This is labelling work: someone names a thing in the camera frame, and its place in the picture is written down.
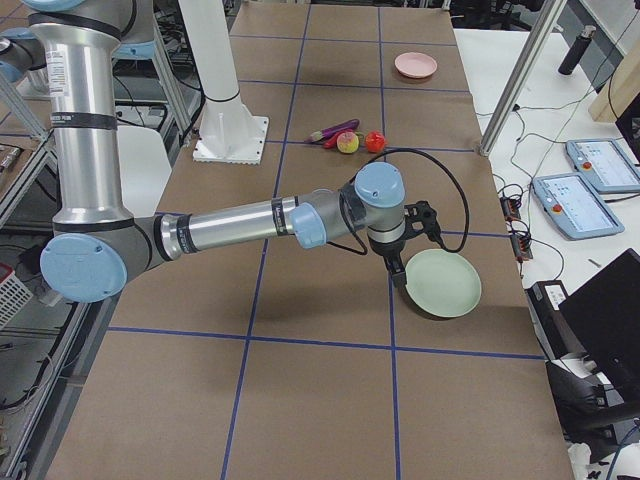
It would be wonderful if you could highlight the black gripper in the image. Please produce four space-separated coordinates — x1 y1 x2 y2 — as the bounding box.
367 229 406 289

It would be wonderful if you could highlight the yellow pink peach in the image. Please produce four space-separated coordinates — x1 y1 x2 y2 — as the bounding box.
336 131 360 154

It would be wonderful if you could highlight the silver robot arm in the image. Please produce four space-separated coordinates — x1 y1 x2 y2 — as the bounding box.
29 1 407 303

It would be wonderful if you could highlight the green plate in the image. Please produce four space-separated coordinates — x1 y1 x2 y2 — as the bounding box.
406 249 482 318

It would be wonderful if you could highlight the red chili pepper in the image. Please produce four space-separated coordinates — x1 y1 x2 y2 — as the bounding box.
323 132 342 149

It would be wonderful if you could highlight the purple eggplant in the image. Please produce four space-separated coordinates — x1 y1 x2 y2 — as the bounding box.
305 118 360 143

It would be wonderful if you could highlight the near blue teach pendant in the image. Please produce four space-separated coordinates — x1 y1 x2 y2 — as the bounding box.
532 173 625 240

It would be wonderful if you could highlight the blue teach pendant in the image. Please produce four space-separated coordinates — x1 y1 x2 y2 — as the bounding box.
532 173 625 240
565 139 639 194

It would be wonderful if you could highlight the pink plate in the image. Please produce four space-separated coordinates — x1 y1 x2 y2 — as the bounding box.
394 52 438 80

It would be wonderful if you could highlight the far blue teach pendant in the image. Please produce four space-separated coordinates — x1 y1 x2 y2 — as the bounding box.
565 139 639 194

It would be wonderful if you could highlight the black water bottle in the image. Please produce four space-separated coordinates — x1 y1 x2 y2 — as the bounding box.
557 25 597 76

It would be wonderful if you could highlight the white plastic chair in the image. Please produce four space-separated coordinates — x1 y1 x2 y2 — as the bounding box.
117 125 172 218

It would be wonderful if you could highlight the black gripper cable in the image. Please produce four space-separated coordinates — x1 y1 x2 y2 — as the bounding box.
327 147 471 257

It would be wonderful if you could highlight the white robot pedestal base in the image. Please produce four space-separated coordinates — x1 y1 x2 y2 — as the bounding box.
179 0 269 165

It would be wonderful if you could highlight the aluminium frame post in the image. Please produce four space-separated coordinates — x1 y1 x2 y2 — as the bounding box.
477 0 567 157

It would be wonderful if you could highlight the white wire basket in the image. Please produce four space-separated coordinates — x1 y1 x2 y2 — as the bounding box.
0 263 33 329

